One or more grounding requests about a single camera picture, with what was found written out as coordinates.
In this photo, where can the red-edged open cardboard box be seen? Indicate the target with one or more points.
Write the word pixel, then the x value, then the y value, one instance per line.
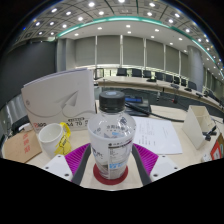
pixel 217 150

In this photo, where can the small open white box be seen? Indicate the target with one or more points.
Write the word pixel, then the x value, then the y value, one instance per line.
pixel 195 128

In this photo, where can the long curved conference table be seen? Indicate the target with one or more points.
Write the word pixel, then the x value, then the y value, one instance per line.
pixel 133 82

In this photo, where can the brown paper envelope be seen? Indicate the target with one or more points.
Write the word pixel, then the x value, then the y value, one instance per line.
pixel 20 148

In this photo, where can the clear black-capped water bottle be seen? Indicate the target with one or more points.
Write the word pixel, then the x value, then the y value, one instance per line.
pixel 111 140

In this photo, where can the white paper cup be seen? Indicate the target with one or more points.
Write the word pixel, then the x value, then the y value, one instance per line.
pixel 50 136

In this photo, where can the white cardboard paper box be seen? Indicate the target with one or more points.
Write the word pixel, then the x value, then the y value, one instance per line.
pixel 56 100

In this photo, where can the ceiling lights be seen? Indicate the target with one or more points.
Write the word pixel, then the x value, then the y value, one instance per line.
pixel 91 4

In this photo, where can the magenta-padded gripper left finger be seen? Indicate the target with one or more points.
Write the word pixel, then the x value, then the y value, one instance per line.
pixel 76 160

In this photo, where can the black office chairs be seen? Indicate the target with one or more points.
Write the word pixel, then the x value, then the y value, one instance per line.
pixel 136 72

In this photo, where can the flat round red coaster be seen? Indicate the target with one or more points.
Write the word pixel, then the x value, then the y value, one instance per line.
pixel 111 181

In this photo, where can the black power brick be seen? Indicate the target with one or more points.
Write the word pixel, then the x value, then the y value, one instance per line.
pixel 20 124

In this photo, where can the white printed paper sheet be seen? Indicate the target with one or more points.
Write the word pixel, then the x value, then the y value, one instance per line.
pixel 156 135

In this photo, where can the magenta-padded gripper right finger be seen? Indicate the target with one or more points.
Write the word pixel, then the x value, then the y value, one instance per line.
pixel 148 160

